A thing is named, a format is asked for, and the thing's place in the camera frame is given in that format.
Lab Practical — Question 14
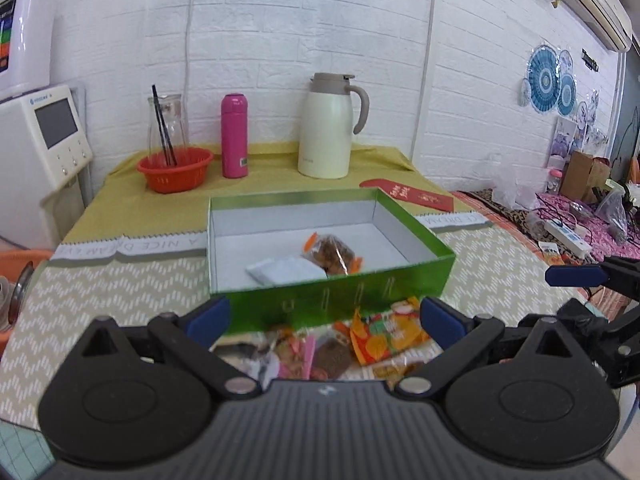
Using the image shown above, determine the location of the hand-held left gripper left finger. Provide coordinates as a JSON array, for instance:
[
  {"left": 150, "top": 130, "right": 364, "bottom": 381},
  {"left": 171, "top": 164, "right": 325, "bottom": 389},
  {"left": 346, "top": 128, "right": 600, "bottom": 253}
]
[{"left": 75, "top": 296, "right": 263, "bottom": 396}]

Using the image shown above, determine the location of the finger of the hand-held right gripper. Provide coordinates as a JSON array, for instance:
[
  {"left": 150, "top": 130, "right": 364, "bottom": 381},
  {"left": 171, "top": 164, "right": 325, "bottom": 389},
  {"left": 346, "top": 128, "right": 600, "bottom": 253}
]
[
  {"left": 545, "top": 255, "right": 640, "bottom": 295},
  {"left": 557, "top": 299, "right": 640, "bottom": 387}
]

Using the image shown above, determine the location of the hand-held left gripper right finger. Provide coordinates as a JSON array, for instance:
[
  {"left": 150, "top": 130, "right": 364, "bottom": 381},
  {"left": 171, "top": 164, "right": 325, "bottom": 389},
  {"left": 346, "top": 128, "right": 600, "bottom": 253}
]
[{"left": 395, "top": 296, "right": 578, "bottom": 396}]

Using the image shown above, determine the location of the orange snack packet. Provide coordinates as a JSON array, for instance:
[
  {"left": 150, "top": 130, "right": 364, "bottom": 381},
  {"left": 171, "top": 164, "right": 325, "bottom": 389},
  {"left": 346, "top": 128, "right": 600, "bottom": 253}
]
[{"left": 350, "top": 297, "right": 431, "bottom": 366}]

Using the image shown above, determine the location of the small orange snack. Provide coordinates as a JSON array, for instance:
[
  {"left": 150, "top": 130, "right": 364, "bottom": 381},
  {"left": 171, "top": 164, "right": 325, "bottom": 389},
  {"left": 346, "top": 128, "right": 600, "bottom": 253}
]
[{"left": 372, "top": 360, "right": 428, "bottom": 382}]

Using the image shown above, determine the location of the green cardboard box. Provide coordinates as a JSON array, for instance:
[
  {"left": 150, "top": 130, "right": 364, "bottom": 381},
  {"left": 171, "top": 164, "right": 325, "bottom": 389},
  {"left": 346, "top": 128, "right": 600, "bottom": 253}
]
[{"left": 207, "top": 187, "right": 457, "bottom": 333}]

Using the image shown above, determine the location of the pink snack packet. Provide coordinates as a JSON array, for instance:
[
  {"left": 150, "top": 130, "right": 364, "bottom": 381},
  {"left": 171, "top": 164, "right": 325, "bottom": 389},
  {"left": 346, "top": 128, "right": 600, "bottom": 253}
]
[{"left": 277, "top": 335, "right": 316, "bottom": 381}]

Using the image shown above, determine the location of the small brown snack packet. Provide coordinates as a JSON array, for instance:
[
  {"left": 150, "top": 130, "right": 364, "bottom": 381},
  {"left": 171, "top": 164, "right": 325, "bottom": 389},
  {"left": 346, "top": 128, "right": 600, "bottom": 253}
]
[{"left": 312, "top": 337, "right": 358, "bottom": 381}]

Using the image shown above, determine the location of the clear packet of brown snack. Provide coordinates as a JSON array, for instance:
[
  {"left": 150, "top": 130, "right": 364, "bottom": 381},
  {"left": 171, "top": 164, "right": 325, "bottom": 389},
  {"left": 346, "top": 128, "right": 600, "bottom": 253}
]
[{"left": 301, "top": 232, "right": 363, "bottom": 277}]

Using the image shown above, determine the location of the white power strip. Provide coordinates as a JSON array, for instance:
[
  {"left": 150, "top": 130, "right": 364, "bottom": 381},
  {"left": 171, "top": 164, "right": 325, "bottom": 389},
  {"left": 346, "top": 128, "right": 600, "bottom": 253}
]
[{"left": 544, "top": 219, "right": 592, "bottom": 256}]

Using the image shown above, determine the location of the pink floral bedding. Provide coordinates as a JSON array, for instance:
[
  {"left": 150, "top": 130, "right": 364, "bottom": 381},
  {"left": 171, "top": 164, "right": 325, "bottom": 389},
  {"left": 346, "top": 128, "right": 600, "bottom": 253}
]
[{"left": 535, "top": 192, "right": 640, "bottom": 261}]

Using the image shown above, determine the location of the clear zip bag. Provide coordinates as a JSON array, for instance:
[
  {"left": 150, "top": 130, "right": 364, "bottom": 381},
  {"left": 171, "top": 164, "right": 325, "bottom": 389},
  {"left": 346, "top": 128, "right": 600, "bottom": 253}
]
[{"left": 595, "top": 187, "right": 628, "bottom": 246}]

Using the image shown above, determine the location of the white snack packet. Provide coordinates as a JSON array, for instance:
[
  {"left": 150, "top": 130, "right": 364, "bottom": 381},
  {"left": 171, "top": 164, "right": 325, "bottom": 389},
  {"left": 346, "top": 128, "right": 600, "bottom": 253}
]
[{"left": 245, "top": 256, "right": 328, "bottom": 288}]

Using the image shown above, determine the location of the beige zigzag mat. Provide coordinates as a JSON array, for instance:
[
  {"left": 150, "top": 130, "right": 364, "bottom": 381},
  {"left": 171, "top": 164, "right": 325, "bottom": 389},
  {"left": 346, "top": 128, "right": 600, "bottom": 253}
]
[{"left": 0, "top": 212, "right": 601, "bottom": 431}]

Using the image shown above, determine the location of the leopard print blanket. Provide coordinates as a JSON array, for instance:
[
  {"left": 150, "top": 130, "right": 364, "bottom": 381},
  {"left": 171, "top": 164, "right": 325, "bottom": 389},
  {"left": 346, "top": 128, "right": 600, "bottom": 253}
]
[{"left": 455, "top": 189, "right": 551, "bottom": 251}]

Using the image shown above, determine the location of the brown cardboard box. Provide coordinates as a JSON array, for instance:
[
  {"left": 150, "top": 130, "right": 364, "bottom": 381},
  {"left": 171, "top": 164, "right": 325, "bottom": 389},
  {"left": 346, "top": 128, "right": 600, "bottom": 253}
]
[{"left": 562, "top": 150, "right": 611, "bottom": 203}]

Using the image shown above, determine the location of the pink lid jar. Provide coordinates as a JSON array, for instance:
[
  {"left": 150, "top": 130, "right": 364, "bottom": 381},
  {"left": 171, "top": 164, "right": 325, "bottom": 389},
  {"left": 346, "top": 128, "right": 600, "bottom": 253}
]
[{"left": 547, "top": 156, "right": 565, "bottom": 192}]

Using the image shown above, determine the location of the clear plastic bag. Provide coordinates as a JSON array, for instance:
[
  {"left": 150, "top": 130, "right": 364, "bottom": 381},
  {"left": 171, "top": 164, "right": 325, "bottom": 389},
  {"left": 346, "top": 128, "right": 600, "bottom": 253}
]
[{"left": 492, "top": 162, "right": 541, "bottom": 211}]

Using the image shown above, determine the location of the yellow tablecloth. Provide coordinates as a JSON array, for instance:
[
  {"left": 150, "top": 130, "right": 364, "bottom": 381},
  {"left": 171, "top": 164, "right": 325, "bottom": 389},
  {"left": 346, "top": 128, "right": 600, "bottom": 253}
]
[{"left": 62, "top": 142, "right": 473, "bottom": 256}]

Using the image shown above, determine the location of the red envelope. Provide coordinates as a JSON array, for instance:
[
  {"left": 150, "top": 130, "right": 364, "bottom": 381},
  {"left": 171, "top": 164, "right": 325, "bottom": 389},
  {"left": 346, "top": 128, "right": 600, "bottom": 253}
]
[{"left": 360, "top": 178, "right": 455, "bottom": 212}]

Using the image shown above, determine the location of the red plastic basket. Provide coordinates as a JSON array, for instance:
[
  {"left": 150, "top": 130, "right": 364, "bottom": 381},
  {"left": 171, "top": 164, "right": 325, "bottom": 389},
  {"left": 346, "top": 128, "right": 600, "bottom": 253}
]
[{"left": 136, "top": 147, "right": 215, "bottom": 194}]

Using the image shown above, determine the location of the medium blue paper fan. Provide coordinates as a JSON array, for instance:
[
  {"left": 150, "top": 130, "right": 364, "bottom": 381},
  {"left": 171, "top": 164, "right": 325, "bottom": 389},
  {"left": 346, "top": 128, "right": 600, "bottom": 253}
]
[{"left": 556, "top": 74, "right": 577, "bottom": 116}]

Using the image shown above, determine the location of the pink thermos bottle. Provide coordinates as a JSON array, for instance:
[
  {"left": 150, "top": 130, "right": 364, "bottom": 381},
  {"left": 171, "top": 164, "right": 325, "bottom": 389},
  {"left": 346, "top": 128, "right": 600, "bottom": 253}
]
[{"left": 221, "top": 93, "right": 249, "bottom": 179}]

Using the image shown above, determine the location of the black straw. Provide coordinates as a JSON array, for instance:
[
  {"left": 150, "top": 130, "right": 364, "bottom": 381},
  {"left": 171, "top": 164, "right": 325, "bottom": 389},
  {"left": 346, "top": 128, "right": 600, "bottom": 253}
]
[
  {"left": 151, "top": 84, "right": 173, "bottom": 167},
  {"left": 155, "top": 94, "right": 178, "bottom": 167}
]

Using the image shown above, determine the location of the metal pot lid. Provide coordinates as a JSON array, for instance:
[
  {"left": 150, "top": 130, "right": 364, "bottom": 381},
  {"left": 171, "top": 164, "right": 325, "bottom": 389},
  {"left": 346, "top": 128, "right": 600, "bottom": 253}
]
[{"left": 7, "top": 262, "right": 36, "bottom": 326}]

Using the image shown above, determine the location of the large blue paper fan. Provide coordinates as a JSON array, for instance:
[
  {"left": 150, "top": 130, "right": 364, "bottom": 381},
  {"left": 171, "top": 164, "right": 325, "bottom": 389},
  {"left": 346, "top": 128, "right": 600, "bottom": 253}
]
[{"left": 527, "top": 44, "right": 560, "bottom": 113}]

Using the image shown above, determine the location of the glass carafe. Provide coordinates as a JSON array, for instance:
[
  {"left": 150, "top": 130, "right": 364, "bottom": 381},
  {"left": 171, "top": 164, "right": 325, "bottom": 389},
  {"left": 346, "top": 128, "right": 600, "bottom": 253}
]
[{"left": 146, "top": 95, "right": 190, "bottom": 166}]

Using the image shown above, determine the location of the orange plastic basin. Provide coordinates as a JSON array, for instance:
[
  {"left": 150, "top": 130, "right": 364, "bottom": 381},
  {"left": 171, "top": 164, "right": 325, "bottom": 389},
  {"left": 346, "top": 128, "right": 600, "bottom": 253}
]
[{"left": 0, "top": 249, "right": 51, "bottom": 356}]

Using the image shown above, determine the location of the cream thermos jug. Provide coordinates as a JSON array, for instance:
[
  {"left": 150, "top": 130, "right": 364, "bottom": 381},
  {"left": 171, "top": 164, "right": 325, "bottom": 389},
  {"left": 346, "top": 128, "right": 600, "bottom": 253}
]
[{"left": 298, "top": 72, "right": 370, "bottom": 179}]

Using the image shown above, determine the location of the green cutting mat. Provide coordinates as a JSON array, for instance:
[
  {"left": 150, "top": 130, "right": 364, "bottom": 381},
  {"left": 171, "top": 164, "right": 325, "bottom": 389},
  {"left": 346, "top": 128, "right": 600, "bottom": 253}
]
[{"left": 0, "top": 420, "right": 56, "bottom": 480}]

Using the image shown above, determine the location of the white appliance with screen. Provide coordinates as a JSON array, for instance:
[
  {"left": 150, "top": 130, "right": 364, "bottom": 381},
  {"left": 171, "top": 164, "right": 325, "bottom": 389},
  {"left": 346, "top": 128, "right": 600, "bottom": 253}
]
[{"left": 0, "top": 85, "right": 94, "bottom": 251}]

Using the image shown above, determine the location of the white air conditioner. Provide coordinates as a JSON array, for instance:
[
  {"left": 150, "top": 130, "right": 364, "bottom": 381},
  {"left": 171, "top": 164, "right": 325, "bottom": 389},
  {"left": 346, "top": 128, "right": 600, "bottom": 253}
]
[{"left": 555, "top": 0, "right": 633, "bottom": 52}]

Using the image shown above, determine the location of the white water purifier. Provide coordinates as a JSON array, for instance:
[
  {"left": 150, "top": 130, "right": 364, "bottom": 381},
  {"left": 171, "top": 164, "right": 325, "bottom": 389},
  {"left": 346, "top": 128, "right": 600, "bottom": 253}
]
[{"left": 0, "top": 0, "right": 55, "bottom": 98}]

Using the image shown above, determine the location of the purple wall picture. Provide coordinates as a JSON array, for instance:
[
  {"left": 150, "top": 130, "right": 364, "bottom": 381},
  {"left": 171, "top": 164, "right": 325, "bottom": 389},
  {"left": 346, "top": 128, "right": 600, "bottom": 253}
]
[{"left": 552, "top": 117, "right": 581, "bottom": 158}]

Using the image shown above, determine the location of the white wall pipe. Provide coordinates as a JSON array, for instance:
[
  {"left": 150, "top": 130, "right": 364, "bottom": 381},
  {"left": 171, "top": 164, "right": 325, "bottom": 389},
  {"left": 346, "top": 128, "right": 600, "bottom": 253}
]
[{"left": 410, "top": 0, "right": 443, "bottom": 158}]

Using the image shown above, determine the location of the white wall cable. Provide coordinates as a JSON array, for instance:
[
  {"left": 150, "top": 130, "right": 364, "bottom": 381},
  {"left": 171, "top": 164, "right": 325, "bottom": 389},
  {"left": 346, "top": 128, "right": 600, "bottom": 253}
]
[{"left": 182, "top": 0, "right": 202, "bottom": 106}]

